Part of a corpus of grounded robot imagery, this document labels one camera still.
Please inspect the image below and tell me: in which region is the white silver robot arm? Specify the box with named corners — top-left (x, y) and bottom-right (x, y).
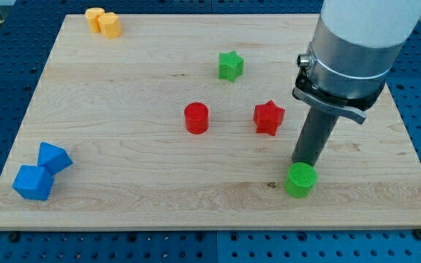
top-left (293, 0), bottom-right (421, 125)

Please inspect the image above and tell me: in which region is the red star block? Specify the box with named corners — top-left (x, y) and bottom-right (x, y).
top-left (253, 100), bottom-right (285, 136)

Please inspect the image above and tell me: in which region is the green star block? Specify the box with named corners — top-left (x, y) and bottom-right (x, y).
top-left (218, 50), bottom-right (244, 82)

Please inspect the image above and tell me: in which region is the red cylinder block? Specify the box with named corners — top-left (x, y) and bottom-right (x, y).
top-left (184, 102), bottom-right (209, 134)

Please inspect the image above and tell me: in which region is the light wooden board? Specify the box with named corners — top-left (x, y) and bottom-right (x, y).
top-left (0, 15), bottom-right (421, 232)

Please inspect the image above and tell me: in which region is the green cylinder block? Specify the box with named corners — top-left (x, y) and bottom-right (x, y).
top-left (284, 162), bottom-right (317, 199)

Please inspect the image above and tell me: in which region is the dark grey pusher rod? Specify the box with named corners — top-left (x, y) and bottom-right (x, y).
top-left (292, 107), bottom-right (338, 166)

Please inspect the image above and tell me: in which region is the yellow hexagon block right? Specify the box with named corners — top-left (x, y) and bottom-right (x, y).
top-left (97, 12), bottom-right (123, 38)

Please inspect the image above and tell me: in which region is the yellow hexagon block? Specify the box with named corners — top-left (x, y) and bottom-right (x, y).
top-left (97, 12), bottom-right (123, 38)
top-left (85, 7), bottom-right (105, 34)

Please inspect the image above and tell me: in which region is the blue cube block rear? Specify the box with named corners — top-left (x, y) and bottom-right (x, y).
top-left (37, 142), bottom-right (72, 175)

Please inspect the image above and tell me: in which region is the blue cube block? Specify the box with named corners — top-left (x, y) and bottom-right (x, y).
top-left (12, 165), bottom-right (54, 201)
top-left (37, 142), bottom-right (72, 175)

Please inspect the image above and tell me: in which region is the yellow hexagon block left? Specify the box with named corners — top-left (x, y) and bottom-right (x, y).
top-left (85, 7), bottom-right (105, 34)

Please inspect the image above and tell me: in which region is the blue cube block front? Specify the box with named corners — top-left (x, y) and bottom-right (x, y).
top-left (12, 165), bottom-right (54, 201)

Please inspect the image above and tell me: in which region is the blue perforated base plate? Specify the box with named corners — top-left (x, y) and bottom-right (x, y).
top-left (0, 1), bottom-right (421, 262)

